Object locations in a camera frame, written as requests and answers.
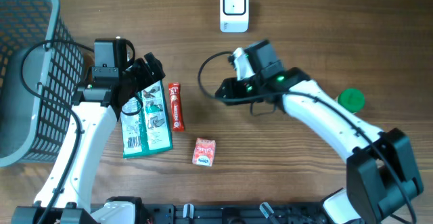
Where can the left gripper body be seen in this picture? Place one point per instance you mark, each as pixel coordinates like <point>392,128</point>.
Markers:
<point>140,76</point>

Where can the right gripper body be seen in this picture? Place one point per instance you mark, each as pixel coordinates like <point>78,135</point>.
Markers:
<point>244,91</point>

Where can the red chocolate bar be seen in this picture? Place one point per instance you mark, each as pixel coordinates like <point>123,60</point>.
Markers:
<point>175,105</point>

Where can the large green white packet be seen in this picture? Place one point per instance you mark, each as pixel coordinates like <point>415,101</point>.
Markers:
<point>144,122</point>

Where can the pink tissue pack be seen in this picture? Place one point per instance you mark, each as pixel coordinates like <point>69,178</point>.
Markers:
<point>204,152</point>

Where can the green lid jar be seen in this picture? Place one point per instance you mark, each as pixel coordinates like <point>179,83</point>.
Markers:
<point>351,99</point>

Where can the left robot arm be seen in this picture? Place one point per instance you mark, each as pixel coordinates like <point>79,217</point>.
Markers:
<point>95,108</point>

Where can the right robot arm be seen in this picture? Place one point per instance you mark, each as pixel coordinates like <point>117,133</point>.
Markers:
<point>381,172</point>

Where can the white barcode scanner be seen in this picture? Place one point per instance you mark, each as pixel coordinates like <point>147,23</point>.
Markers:
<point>234,16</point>

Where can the grey plastic mesh basket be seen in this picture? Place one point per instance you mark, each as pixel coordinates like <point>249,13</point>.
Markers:
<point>35,46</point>

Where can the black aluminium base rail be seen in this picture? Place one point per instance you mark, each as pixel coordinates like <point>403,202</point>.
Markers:
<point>302,213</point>

